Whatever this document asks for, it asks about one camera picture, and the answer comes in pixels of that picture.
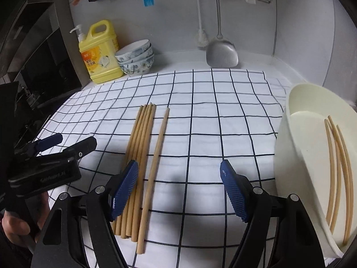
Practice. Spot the blue floral ceramic bowl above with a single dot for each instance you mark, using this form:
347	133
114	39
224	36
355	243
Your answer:
134	48
136	69
122	60

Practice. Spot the white black checkered cloth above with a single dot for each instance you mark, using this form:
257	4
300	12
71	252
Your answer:
209	134

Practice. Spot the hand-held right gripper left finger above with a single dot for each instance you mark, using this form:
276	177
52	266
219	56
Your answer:
125	189

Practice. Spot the black range hood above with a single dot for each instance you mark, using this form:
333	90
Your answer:
36	47

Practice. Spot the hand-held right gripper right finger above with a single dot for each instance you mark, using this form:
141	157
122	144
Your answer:
234	189

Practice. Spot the blue plastic wall hook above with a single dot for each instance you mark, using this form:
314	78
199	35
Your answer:
148	0

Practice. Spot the cream plastic basin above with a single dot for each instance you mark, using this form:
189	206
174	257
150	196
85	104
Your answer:
301	145

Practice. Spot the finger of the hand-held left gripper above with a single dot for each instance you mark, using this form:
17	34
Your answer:
50	141
81	149

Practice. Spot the person's left hand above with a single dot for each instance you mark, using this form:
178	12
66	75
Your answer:
14	226

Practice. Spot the white dish brush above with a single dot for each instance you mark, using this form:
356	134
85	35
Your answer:
201	40

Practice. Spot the row of wooden chopsticks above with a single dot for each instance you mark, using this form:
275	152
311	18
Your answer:
140	145

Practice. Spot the metal cooking spatula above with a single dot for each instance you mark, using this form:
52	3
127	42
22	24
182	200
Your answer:
221	54

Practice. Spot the yellow dish soap bottle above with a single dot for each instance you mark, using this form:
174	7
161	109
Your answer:
103	61

